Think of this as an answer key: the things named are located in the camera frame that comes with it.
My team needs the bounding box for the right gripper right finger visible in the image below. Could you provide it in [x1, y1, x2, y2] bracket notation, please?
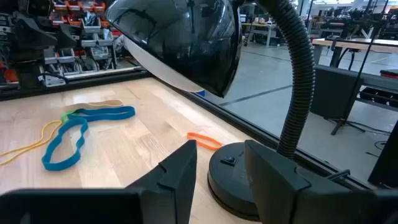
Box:
[244, 139, 376, 224]

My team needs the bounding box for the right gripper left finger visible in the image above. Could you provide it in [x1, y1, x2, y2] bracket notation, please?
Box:
[126, 139, 198, 224]

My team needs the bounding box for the orange rubber band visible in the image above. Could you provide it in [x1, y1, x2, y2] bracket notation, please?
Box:
[187, 132, 224, 151]

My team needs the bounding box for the wide blue rubber band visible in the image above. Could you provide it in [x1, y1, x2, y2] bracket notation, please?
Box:
[67, 106, 136, 123]
[41, 117, 90, 172]

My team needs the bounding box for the wide beige rubber band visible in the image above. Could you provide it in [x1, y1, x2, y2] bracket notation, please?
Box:
[63, 99, 124, 112]

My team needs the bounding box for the green rubber band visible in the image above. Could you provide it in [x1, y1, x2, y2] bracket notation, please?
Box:
[60, 110, 77, 124]

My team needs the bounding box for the thin yellow rubber band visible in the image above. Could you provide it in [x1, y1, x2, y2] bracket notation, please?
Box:
[0, 119, 63, 166]

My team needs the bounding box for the parts bin storage rack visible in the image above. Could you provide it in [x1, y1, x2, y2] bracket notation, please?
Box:
[0, 0, 142, 91]

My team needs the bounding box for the black tripod stand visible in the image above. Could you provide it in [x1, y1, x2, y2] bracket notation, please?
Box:
[330, 18, 388, 136]

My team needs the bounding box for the black computer tower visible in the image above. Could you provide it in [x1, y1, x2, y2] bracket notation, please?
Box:
[310, 64, 364, 119]

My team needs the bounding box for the black storage crate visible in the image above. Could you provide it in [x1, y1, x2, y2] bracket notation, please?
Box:
[360, 68, 398, 108]

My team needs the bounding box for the white workbench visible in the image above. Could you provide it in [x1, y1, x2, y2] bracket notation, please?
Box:
[241, 21, 278, 48]

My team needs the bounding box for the wooden top workbench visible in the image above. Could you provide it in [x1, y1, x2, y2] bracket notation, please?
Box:
[312, 37, 398, 68]

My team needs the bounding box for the black lamp power cable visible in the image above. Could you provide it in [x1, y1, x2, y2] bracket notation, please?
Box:
[325, 169, 351, 182]

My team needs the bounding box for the white arm base bracket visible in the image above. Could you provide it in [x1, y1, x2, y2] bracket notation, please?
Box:
[39, 73, 67, 88]

